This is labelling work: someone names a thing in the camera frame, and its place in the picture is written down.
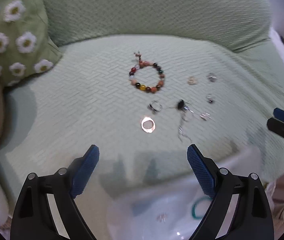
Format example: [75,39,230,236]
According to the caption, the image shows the silver chain necklace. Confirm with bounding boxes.
[176,109,195,143]

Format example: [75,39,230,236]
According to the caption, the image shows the silver flower earring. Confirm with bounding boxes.
[187,76,198,85]

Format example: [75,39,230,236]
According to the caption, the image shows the black rose ring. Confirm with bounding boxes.
[169,99,192,113]

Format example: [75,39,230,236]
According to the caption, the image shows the silver twisted band ring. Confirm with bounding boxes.
[147,100,163,113]

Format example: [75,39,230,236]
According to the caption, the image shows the rose gold ring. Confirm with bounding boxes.
[140,116,156,133]

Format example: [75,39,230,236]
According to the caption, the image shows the multicolour bead bracelet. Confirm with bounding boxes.
[128,50,166,94]

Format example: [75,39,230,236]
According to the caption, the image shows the silver pink crystal earring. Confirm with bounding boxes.
[200,112,211,121]

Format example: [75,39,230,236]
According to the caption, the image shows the white plastic tray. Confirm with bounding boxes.
[106,144,268,240]

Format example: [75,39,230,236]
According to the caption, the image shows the large green covered pillow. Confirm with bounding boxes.
[43,0,271,51]

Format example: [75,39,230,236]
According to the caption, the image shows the green textured bedspread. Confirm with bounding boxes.
[0,35,284,239]

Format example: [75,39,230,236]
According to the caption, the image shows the green daisy cushion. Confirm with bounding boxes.
[0,0,62,87]

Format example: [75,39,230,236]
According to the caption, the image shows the turquoise bead bracelet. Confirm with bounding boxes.
[191,195,212,219]

